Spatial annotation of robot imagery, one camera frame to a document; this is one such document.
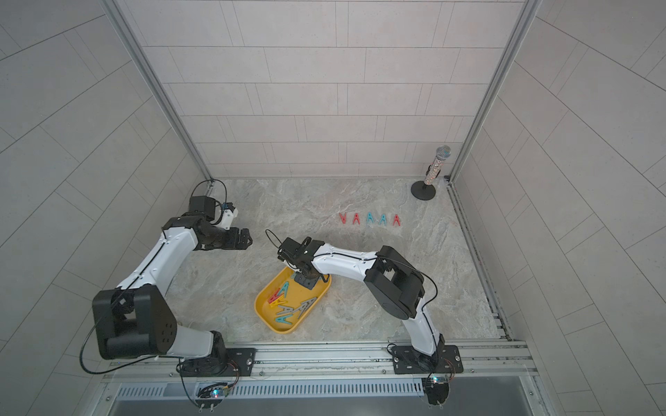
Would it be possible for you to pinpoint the yellow plastic storage tray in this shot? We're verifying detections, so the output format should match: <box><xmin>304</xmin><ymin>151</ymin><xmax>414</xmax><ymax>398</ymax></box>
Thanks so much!
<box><xmin>254</xmin><ymin>267</ymin><xmax>331</xmax><ymax>335</ymax></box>

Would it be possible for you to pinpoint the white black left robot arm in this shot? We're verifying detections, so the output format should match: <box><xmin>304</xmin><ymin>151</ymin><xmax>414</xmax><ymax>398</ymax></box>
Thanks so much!
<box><xmin>92</xmin><ymin>207</ymin><xmax>253</xmax><ymax>363</ymax></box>

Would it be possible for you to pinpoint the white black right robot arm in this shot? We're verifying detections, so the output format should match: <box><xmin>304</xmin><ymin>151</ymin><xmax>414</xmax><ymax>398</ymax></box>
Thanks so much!
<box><xmin>277</xmin><ymin>237</ymin><xmax>441</xmax><ymax>358</ymax></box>

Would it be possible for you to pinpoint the grey clothespin lower right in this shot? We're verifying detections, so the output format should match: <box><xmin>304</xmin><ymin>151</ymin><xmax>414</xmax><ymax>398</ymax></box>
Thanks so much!
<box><xmin>297</xmin><ymin>297</ymin><xmax>318</xmax><ymax>319</ymax></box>

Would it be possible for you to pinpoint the grey clothespin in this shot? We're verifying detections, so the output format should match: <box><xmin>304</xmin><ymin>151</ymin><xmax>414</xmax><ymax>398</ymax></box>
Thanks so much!
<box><xmin>276</xmin><ymin>305</ymin><xmax>294</xmax><ymax>317</ymax></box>
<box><xmin>297</xmin><ymin>297</ymin><xmax>318</xmax><ymax>319</ymax></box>

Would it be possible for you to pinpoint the pink clothespin in tray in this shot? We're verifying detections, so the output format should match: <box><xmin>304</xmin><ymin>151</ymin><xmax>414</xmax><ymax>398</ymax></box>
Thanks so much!
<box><xmin>267</xmin><ymin>289</ymin><xmax>284</xmax><ymax>305</ymax></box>

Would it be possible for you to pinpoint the yellow clothespin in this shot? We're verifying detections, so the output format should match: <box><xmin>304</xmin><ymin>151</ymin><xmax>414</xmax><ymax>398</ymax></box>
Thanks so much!
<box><xmin>269</xmin><ymin>297</ymin><xmax>287</xmax><ymax>308</ymax></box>

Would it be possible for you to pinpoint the grey clothespin lower left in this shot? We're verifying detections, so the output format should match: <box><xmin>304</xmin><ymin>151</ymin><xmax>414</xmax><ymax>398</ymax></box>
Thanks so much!
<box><xmin>276</xmin><ymin>305</ymin><xmax>294</xmax><ymax>317</ymax></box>

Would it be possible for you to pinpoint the teal clothespin tray bottom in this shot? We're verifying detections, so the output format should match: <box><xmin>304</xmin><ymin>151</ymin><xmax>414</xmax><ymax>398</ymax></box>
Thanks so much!
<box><xmin>275</xmin><ymin>314</ymin><xmax>293</xmax><ymax>325</ymax></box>

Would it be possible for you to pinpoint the ventilation grille strip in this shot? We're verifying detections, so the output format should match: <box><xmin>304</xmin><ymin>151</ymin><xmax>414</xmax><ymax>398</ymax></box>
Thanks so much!
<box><xmin>116</xmin><ymin>379</ymin><xmax>424</xmax><ymax>400</ymax></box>

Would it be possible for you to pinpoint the left controller board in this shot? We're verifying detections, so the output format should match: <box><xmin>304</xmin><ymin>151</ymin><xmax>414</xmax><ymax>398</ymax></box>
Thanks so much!
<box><xmin>195</xmin><ymin>382</ymin><xmax>234</xmax><ymax>413</ymax></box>

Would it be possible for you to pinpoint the controller board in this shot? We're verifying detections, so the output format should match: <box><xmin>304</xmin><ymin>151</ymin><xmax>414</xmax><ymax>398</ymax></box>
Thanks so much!
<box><xmin>195</xmin><ymin>382</ymin><xmax>234</xmax><ymax>413</ymax></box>
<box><xmin>421</xmin><ymin>375</ymin><xmax>450</xmax><ymax>407</ymax></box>

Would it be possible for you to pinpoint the right controller board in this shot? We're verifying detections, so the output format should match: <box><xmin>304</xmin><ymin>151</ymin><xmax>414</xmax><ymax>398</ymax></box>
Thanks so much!
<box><xmin>421</xmin><ymin>375</ymin><xmax>450</xmax><ymax>407</ymax></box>

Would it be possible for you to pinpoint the left corner metal profile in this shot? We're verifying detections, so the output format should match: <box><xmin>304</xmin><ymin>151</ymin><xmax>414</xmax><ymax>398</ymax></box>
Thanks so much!
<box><xmin>100</xmin><ymin>0</ymin><xmax>212</xmax><ymax>180</ymax></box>

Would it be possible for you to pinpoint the corner metal profile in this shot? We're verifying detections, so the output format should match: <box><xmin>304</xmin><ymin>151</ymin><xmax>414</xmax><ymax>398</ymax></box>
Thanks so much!
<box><xmin>449</xmin><ymin>0</ymin><xmax>541</xmax><ymax>185</ymax></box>
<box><xmin>100</xmin><ymin>0</ymin><xmax>212</xmax><ymax>180</ymax></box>

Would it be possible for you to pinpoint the right corner metal profile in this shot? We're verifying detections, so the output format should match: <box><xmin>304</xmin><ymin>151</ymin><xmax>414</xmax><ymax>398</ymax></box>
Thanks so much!
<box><xmin>449</xmin><ymin>0</ymin><xmax>541</xmax><ymax>185</ymax></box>

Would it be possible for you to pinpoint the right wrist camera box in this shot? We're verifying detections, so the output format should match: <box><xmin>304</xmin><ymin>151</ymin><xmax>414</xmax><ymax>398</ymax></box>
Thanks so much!
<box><xmin>277</xmin><ymin>237</ymin><xmax>312</xmax><ymax>265</ymax></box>

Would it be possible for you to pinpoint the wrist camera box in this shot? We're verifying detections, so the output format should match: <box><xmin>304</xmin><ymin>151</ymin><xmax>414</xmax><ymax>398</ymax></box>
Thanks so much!
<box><xmin>277</xmin><ymin>237</ymin><xmax>312</xmax><ymax>265</ymax></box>
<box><xmin>187</xmin><ymin>195</ymin><xmax>217</xmax><ymax>222</ymax></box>

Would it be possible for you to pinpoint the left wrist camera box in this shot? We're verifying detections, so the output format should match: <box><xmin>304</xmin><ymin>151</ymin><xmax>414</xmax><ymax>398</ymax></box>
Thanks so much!
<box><xmin>187</xmin><ymin>195</ymin><xmax>217</xmax><ymax>222</ymax></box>

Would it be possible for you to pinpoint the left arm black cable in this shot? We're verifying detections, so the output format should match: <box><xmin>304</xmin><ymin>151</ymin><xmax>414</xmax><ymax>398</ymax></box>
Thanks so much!
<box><xmin>191</xmin><ymin>179</ymin><xmax>229</xmax><ymax>206</ymax></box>

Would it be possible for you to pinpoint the aluminium front rail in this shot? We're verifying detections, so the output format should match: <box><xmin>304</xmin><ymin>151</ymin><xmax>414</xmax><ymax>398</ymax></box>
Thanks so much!
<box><xmin>101</xmin><ymin>340</ymin><xmax>539</xmax><ymax>386</ymax></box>

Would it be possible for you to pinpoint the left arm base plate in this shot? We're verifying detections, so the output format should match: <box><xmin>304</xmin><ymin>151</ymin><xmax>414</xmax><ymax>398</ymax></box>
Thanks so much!
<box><xmin>177</xmin><ymin>348</ymin><xmax>257</xmax><ymax>378</ymax></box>

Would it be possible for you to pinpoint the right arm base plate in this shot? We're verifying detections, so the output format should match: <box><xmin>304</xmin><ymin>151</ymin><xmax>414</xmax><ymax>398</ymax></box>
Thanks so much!
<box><xmin>387</xmin><ymin>343</ymin><xmax>464</xmax><ymax>375</ymax></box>

